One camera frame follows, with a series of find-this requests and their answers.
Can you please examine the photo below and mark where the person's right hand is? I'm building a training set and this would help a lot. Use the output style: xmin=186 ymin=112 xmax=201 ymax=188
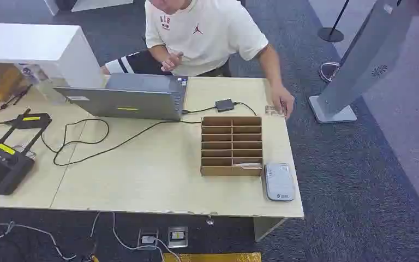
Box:
xmin=160 ymin=51 xmax=184 ymax=73

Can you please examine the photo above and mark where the person's left hand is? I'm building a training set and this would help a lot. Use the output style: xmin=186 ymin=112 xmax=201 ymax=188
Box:
xmin=270 ymin=84 xmax=296 ymax=121

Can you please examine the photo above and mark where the card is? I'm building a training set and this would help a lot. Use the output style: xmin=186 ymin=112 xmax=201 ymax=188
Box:
xmin=231 ymin=162 xmax=264 ymax=170
xmin=264 ymin=105 xmax=286 ymax=117

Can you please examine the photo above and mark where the person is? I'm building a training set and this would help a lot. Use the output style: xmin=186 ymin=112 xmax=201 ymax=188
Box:
xmin=101 ymin=0 xmax=296 ymax=121

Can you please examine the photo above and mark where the grey laptop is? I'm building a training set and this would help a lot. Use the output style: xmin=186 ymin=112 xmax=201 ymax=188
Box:
xmin=53 ymin=73 xmax=189 ymax=122

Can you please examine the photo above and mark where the black power adapter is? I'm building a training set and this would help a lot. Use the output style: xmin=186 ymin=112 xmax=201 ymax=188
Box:
xmin=214 ymin=98 xmax=236 ymax=113

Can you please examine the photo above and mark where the grey card reader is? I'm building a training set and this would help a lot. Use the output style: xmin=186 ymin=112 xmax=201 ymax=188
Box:
xmin=263 ymin=162 xmax=297 ymax=203

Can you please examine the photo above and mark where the wooden card box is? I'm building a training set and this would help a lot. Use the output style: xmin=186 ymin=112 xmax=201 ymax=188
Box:
xmin=199 ymin=115 xmax=265 ymax=178

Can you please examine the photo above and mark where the grey pillar stand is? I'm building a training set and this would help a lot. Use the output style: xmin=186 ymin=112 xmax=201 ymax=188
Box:
xmin=307 ymin=0 xmax=419 ymax=125

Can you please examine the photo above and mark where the white furniture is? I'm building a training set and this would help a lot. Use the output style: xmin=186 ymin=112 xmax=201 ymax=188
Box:
xmin=43 ymin=0 xmax=135 ymax=17

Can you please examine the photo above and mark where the pale wooden desk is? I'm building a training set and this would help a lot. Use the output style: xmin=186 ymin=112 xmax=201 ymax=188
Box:
xmin=0 ymin=75 xmax=306 ymax=242

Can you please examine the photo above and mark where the white cabinet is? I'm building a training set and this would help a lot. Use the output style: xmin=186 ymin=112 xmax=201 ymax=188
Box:
xmin=0 ymin=22 xmax=106 ymax=90

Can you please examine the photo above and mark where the black device with yellow label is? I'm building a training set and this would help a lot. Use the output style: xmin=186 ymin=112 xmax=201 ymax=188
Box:
xmin=4 ymin=107 xmax=53 ymax=131

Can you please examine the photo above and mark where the yellow mat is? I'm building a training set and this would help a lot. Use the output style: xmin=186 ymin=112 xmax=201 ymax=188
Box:
xmin=163 ymin=252 xmax=263 ymax=262

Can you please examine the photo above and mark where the steel floor socket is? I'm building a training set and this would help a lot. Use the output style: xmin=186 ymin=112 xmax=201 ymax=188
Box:
xmin=166 ymin=225 xmax=190 ymax=249

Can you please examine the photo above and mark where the floor socket with plug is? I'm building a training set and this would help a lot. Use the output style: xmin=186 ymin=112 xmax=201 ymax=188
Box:
xmin=136 ymin=228 xmax=160 ymax=251

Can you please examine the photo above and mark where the black router with antennas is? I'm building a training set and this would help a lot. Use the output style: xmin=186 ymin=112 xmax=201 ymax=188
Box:
xmin=0 ymin=124 xmax=46 ymax=197

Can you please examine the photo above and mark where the coiled white cable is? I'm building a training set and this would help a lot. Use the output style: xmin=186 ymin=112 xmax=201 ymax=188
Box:
xmin=318 ymin=61 xmax=342 ymax=84

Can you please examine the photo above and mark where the short black adapter cable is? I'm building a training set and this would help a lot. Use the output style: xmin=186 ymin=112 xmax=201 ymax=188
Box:
xmin=181 ymin=105 xmax=218 ymax=115

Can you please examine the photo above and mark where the long black power cable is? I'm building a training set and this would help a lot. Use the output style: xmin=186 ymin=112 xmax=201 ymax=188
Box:
xmin=40 ymin=102 xmax=258 ymax=168

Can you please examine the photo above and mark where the thin black cable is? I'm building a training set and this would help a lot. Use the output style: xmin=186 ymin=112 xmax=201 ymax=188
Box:
xmin=0 ymin=83 xmax=34 ymax=115

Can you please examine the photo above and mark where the white floor cable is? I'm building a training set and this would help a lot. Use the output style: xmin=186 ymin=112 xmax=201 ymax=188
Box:
xmin=111 ymin=212 xmax=182 ymax=262
xmin=0 ymin=221 xmax=77 ymax=262

